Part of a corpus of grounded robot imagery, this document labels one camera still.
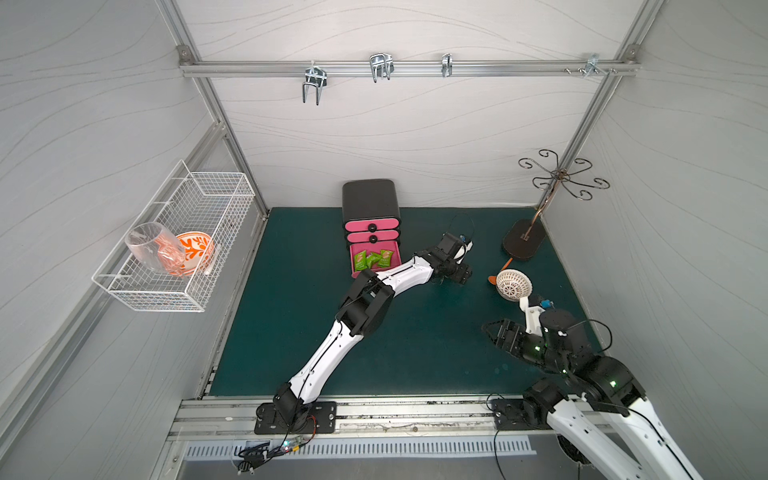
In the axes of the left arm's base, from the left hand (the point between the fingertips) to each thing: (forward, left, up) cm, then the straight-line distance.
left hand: (468, 271), depth 100 cm
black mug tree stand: (+15, -23, 0) cm, 27 cm away
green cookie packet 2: (+3, +33, +2) cm, 33 cm away
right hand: (-27, +1, +14) cm, 30 cm away
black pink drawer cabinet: (+14, +33, +14) cm, 39 cm away
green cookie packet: (+3, +37, +1) cm, 37 cm away
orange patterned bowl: (-16, +70, +31) cm, 78 cm away
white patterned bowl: (-5, -15, -1) cm, 15 cm away
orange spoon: (-4, -7, +2) cm, 9 cm away
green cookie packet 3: (+3, +28, +1) cm, 29 cm away
